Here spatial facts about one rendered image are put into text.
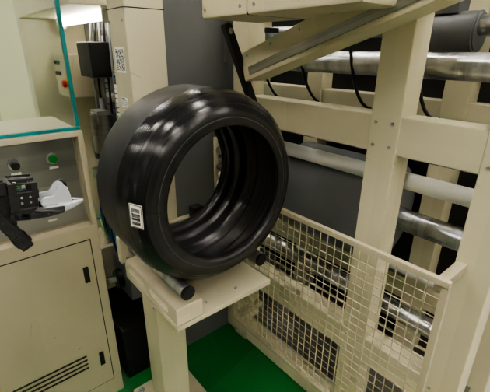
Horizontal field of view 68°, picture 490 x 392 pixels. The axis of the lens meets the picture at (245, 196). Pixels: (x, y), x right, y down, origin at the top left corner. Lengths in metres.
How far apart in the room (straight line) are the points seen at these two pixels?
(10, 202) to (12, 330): 0.87
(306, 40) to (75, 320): 1.38
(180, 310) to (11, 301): 0.72
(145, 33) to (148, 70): 0.10
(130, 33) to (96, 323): 1.18
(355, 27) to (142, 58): 0.63
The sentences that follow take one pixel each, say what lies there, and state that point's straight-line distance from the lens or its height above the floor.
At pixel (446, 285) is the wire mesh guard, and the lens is 1.07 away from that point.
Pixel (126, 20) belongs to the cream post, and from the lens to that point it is 1.22.
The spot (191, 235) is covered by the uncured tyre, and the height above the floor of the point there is 0.93.
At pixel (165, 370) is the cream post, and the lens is 1.78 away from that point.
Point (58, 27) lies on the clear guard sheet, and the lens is 1.44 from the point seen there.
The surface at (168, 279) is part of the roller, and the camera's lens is 1.11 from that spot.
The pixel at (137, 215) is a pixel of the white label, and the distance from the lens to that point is 0.88.
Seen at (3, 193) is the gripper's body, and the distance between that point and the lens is 0.88.
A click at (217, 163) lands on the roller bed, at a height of 1.08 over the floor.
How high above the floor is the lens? 1.54
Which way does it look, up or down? 22 degrees down
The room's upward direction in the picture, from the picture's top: straight up
